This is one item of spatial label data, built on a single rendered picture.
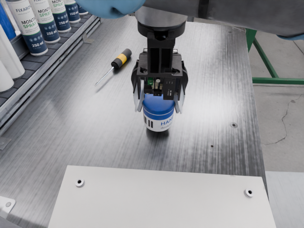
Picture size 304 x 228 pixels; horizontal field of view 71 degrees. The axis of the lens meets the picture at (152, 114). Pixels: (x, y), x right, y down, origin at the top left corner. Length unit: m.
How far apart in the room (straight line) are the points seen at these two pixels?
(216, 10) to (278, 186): 0.40
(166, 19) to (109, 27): 0.68
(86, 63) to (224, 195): 0.59
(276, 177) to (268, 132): 1.27
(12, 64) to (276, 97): 1.90
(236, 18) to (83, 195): 0.26
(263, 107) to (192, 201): 1.69
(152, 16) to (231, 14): 0.14
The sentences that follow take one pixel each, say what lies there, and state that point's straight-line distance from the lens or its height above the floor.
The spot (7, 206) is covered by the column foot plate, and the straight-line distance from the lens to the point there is 0.50.
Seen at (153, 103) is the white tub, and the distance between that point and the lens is 0.45.
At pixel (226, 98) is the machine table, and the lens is 0.62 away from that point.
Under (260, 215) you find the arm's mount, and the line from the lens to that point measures 0.33.
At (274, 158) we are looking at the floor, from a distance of 1.65.
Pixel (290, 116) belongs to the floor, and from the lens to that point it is 1.98.
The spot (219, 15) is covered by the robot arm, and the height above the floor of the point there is 1.17.
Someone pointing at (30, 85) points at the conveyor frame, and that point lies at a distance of 0.65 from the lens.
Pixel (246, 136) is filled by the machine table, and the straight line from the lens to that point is 0.55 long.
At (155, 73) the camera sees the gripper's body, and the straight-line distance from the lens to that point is 0.32.
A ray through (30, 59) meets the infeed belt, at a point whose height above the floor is 0.88.
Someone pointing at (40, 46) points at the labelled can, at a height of 0.91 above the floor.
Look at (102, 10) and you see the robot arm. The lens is 0.18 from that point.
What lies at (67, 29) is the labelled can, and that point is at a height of 0.89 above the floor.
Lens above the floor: 1.23
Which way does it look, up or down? 47 degrees down
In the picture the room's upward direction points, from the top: straight up
